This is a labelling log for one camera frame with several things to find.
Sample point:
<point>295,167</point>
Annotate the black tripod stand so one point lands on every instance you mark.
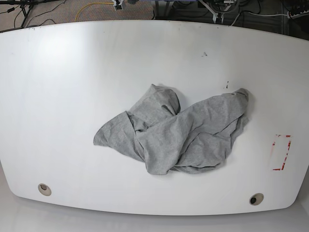
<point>25,7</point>

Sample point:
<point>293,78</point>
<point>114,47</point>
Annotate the red tape rectangle marking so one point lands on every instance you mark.
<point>279,152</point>

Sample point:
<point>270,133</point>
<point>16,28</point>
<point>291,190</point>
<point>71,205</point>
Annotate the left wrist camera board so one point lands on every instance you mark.
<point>218,18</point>

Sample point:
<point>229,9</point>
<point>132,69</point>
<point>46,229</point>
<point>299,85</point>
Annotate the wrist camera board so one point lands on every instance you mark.
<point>118,4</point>
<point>218,18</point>

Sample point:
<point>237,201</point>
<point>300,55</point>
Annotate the left table cable grommet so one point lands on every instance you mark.
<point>44,190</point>

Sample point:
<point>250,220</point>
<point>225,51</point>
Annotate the right table cable grommet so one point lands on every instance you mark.
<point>256,199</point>

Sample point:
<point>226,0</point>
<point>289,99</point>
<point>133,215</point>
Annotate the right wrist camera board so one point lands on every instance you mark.
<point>118,4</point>

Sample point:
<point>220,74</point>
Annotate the grey T-shirt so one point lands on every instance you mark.
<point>157,132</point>

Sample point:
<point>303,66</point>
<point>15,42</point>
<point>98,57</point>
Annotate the white power strip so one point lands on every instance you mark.
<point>298,11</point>

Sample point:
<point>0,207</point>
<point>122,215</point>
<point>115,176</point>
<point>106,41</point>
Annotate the table cable grommet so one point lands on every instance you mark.
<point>256,199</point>
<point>44,190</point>

